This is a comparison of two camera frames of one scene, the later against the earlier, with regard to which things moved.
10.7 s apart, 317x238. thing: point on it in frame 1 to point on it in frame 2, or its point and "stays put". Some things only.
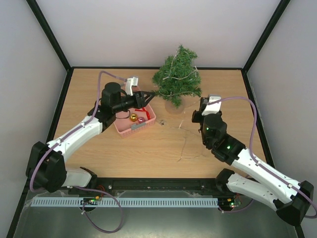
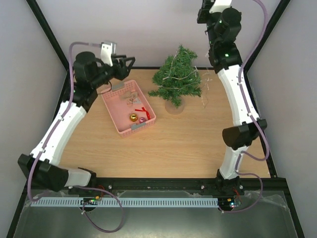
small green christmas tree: [178, 77] stays put
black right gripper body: [198, 115] to [202, 15]
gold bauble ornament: [133, 117] stays put
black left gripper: [140, 101] to [122, 72]
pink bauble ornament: [141, 120] stays put
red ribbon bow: [143, 109] stays put
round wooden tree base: [172, 108] stays put
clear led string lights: [170, 77] to [184, 73]
